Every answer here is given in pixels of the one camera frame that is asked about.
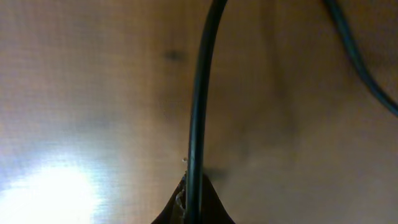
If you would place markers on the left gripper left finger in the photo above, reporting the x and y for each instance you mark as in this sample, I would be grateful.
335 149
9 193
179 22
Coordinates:
174 210

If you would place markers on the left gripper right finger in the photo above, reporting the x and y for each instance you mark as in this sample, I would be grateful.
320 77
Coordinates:
212 209

